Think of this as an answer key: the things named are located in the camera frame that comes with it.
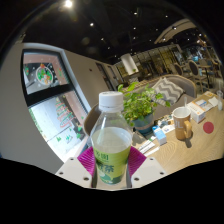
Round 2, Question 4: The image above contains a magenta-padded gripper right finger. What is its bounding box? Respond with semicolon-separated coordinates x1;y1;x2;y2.
125;145;168;189

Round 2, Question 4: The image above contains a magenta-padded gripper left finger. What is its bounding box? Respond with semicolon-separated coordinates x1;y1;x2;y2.
54;145;98;189

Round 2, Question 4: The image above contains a green-label clear drink bottle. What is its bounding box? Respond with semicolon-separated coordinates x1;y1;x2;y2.
89;90;133;185

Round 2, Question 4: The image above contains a white tube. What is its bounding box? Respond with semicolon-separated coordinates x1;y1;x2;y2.
138;139;160;158

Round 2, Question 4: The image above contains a small blue-white carton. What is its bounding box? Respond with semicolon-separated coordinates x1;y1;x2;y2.
152;125;168;146

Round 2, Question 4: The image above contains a yellow-brown ceramic mug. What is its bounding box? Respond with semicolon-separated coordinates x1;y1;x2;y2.
171;106;193;141

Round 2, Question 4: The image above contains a window with festive stickers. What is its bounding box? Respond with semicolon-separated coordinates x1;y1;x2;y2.
21;49;93;161

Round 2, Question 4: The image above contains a green potted plant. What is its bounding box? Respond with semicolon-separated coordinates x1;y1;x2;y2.
117;81;172;135

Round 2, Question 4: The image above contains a white box with orange print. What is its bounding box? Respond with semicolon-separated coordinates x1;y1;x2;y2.
186;101;206;124

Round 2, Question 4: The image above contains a grey chevron cushion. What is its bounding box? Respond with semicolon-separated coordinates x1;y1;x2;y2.
151;76;185;107

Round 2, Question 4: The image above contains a blue-white packet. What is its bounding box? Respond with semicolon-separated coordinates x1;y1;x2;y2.
196;98;212;109

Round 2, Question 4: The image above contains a group of dining chairs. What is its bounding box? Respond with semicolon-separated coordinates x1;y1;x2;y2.
173;58;224;94

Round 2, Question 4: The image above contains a group of ceiling lights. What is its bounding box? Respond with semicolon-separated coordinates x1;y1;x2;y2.
63;0;204;44

